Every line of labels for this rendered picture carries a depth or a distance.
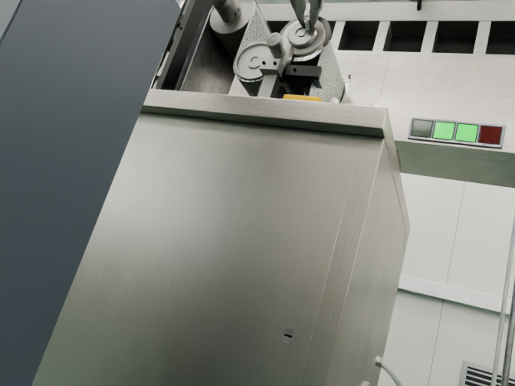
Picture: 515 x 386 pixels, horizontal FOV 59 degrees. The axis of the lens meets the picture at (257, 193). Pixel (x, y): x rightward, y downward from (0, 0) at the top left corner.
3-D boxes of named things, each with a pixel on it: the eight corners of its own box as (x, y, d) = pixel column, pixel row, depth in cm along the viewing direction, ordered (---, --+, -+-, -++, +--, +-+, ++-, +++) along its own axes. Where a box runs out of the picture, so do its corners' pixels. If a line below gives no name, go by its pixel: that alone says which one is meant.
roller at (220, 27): (203, 33, 135) (218, -5, 139) (236, 80, 157) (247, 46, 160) (245, 34, 129) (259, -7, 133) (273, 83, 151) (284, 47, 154)
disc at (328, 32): (270, 60, 122) (284, 14, 126) (270, 61, 122) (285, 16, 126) (323, 62, 115) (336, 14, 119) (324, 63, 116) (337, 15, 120)
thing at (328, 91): (302, 117, 113) (320, 53, 117) (323, 157, 133) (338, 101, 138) (303, 117, 112) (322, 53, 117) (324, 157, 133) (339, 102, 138)
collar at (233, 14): (209, 8, 129) (216, -11, 131) (218, 22, 134) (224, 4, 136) (229, 8, 126) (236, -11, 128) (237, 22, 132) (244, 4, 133)
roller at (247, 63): (228, 77, 124) (241, 40, 127) (260, 122, 146) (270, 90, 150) (268, 80, 119) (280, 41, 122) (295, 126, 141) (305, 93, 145)
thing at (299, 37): (283, 30, 121) (309, 15, 120) (285, 34, 123) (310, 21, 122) (293, 49, 118) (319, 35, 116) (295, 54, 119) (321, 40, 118)
